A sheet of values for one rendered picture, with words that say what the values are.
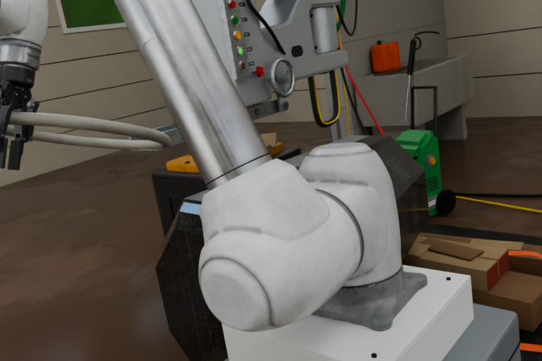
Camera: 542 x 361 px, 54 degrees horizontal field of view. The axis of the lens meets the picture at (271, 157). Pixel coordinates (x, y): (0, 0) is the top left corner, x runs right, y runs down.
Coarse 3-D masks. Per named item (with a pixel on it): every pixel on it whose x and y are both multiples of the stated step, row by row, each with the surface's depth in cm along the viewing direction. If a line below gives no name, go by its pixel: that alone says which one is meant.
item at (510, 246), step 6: (474, 240) 280; (480, 240) 279; (486, 240) 278; (492, 240) 277; (498, 240) 276; (486, 246) 272; (492, 246) 270; (498, 246) 269; (504, 246) 268; (510, 246) 267; (516, 246) 266; (522, 246) 266
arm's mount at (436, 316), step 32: (448, 288) 90; (320, 320) 87; (416, 320) 82; (448, 320) 87; (256, 352) 88; (288, 352) 82; (320, 352) 78; (352, 352) 77; (384, 352) 75; (416, 352) 78
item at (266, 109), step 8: (256, 104) 216; (264, 104) 201; (272, 104) 206; (288, 104) 208; (248, 112) 194; (256, 112) 196; (264, 112) 201; (272, 112) 206; (160, 128) 174; (168, 128) 177; (176, 128) 165; (128, 136) 165; (176, 136) 165; (176, 144) 165
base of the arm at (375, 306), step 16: (400, 272) 88; (416, 272) 95; (352, 288) 84; (368, 288) 84; (384, 288) 85; (400, 288) 87; (416, 288) 91; (336, 304) 86; (352, 304) 85; (368, 304) 84; (384, 304) 84; (400, 304) 86; (352, 320) 84; (368, 320) 82; (384, 320) 81
